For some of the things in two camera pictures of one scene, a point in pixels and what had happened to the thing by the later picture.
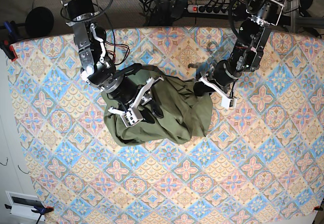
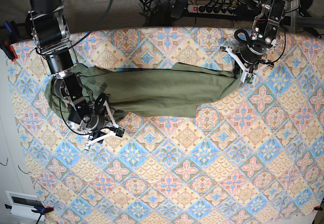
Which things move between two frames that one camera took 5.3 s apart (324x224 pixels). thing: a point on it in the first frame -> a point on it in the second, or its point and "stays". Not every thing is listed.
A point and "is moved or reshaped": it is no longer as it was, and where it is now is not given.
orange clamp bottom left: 39,209 stays
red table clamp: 11,36 stays
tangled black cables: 163,11 stays
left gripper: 126,88 -> 85,118
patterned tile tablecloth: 261,162 stays
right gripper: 225,73 -> 261,37
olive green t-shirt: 185,115 is moved or reshaped
